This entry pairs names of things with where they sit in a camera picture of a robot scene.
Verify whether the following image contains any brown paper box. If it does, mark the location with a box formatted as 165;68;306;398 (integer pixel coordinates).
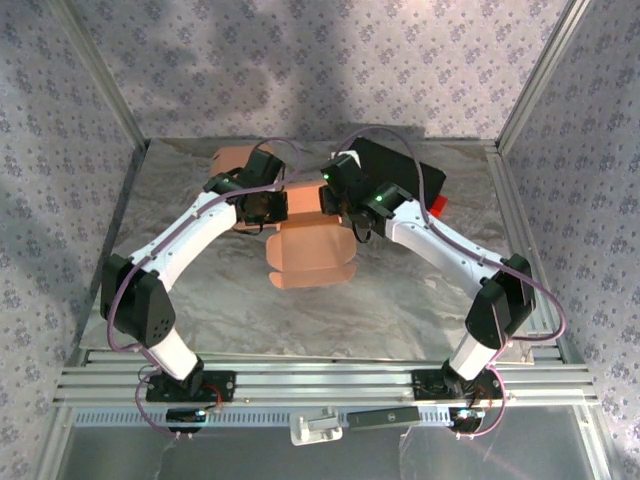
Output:
208;144;281;235
264;182;359;291

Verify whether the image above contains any black carrying case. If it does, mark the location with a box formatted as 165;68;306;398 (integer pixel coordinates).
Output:
344;137;448;216

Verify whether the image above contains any small black circuit board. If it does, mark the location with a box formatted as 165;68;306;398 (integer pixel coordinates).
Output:
447;407;486;435
165;407;209;434

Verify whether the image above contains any dark grey flat bar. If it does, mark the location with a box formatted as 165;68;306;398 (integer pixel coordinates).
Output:
348;407;421;431

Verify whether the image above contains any dark grey side rail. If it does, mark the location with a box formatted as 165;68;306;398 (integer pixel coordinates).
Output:
72;142;151;351

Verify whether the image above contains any aluminium side rail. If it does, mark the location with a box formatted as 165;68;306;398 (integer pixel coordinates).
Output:
485;144;571;361

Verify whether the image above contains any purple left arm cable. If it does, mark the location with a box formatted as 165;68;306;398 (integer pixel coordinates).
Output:
106;137;302;441

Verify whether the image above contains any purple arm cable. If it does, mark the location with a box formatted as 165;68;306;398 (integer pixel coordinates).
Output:
332;125;568;441
106;137;302;441

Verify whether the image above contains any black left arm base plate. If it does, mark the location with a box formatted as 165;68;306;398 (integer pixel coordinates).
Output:
145;369;237;404

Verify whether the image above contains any aluminium mounting rail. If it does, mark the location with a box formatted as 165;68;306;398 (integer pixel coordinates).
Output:
53;349;600;407

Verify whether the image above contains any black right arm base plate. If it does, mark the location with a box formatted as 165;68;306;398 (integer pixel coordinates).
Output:
412;369;503;401

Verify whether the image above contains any grey slotted cable duct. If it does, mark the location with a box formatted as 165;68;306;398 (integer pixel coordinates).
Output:
72;407;454;430

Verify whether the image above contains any aluminium frame post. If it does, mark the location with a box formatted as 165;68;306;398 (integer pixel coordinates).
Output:
494;0;594;156

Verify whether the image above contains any white plastic bracket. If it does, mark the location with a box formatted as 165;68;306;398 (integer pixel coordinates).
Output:
289;405;344;447

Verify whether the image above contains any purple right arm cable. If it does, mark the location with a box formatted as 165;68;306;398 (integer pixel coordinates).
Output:
332;125;568;441

